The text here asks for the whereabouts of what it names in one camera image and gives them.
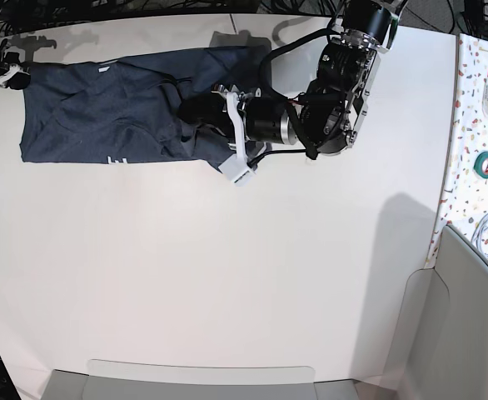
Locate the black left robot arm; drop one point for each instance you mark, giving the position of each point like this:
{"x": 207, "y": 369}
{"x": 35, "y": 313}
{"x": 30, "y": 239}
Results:
{"x": 326, "y": 118}

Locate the grey plastic bin right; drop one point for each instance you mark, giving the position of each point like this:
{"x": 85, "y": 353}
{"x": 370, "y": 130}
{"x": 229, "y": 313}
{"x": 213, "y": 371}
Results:
{"x": 440, "y": 346}

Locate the terrazzo patterned side table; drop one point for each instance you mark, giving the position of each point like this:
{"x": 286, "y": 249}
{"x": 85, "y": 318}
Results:
{"x": 464, "y": 196}

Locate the grey plastic bin front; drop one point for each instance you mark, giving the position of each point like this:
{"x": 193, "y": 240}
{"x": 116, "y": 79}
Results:
{"x": 125, "y": 380}

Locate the green tape roll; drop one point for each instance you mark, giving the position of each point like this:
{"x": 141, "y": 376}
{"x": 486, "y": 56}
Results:
{"x": 481, "y": 165}

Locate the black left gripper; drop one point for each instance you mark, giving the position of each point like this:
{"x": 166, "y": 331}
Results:
{"x": 265, "y": 119}

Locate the grey plastic bin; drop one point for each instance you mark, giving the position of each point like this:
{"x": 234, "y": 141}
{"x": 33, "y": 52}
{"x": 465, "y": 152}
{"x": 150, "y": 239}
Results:
{"x": 440, "y": 346}
{"x": 125, "y": 380}

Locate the navy blue t-shirt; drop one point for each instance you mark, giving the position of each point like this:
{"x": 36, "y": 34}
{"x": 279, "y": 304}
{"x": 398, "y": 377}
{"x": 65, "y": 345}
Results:
{"x": 126, "y": 110}

